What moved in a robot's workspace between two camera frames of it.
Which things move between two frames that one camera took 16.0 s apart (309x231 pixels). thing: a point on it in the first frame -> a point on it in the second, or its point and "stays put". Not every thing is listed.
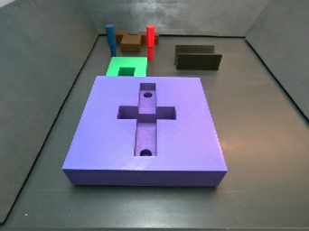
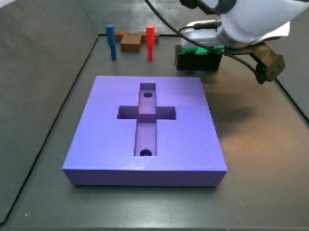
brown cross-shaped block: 132,42 stays put
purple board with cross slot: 147,133 stays put
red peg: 151,40 stays put
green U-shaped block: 128,67 -> 188,50
